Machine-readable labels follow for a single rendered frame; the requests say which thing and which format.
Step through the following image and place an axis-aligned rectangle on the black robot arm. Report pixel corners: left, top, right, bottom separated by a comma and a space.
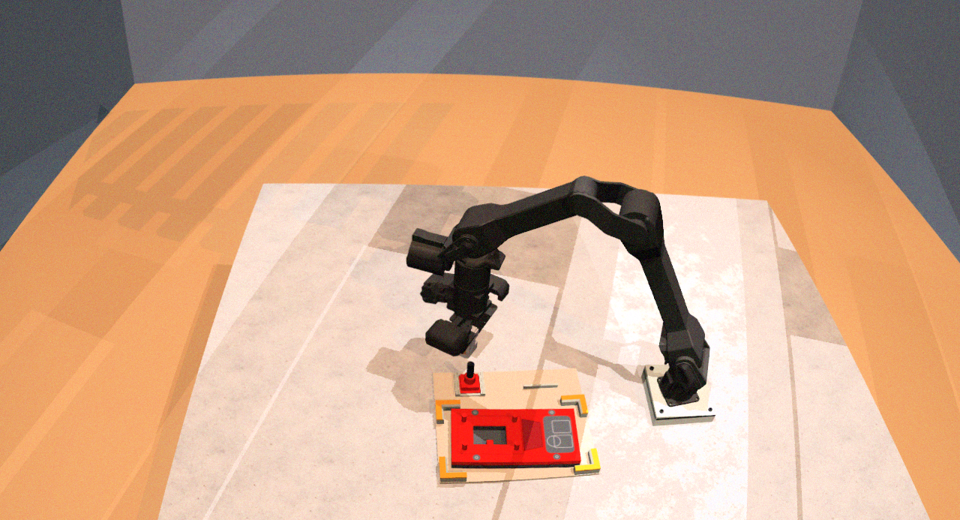
406, 176, 710, 407

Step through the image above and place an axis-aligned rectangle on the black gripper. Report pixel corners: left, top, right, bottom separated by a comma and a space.
425, 274, 510, 356

